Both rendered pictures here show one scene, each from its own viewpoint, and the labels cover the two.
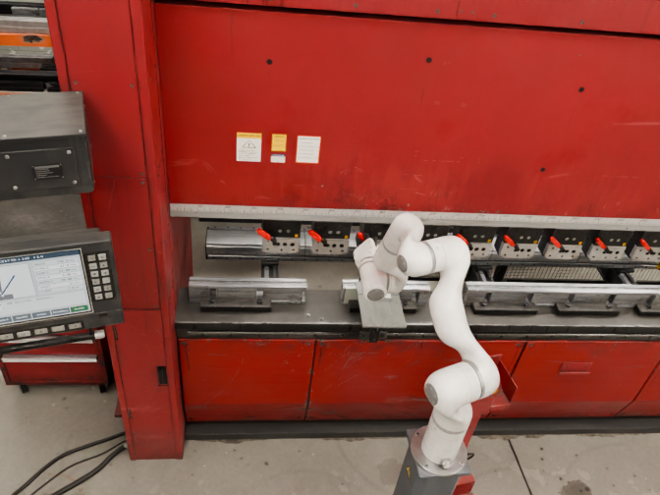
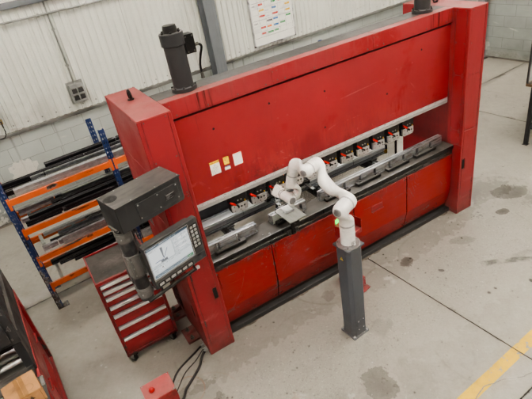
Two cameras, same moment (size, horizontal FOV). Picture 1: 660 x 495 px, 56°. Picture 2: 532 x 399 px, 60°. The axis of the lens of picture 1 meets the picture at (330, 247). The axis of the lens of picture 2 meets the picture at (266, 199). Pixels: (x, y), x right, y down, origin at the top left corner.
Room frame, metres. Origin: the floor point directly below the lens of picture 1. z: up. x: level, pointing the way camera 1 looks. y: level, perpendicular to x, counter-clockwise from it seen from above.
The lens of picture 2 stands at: (-1.44, 0.93, 3.31)
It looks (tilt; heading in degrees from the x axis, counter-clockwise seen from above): 31 degrees down; 344
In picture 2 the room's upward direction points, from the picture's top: 10 degrees counter-clockwise
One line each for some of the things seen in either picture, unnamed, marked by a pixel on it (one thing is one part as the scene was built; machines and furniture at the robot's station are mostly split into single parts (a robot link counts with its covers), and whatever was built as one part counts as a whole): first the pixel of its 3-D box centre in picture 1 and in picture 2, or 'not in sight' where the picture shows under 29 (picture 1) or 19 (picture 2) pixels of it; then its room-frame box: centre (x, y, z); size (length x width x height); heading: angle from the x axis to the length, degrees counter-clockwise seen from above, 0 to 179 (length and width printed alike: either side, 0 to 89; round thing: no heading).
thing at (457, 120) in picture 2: not in sight; (438, 111); (2.57, -2.43, 1.15); 0.85 x 0.25 x 2.30; 10
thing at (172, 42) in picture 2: not in sight; (184, 55); (2.06, 0.33, 2.53); 0.33 x 0.25 x 0.47; 100
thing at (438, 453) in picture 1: (444, 434); (347, 233); (1.21, -0.45, 1.09); 0.19 x 0.19 x 0.18
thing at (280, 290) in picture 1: (247, 290); (231, 237); (1.93, 0.33, 0.92); 0.50 x 0.06 x 0.10; 100
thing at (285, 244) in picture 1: (281, 231); (237, 201); (1.95, 0.20, 1.26); 0.15 x 0.09 x 0.17; 100
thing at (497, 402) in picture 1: (483, 385); (347, 226); (1.72, -0.73, 0.75); 0.20 x 0.16 x 0.18; 111
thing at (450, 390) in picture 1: (450, 398); (343, 214); (1.19, -0.42, 1.30); 0.19 x 0.12 x 0.24; 120
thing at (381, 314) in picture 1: (379, 303); (290, 213); (1.88, -0.24, 1.00); 0.26 x 0.18 x 0.01; 10
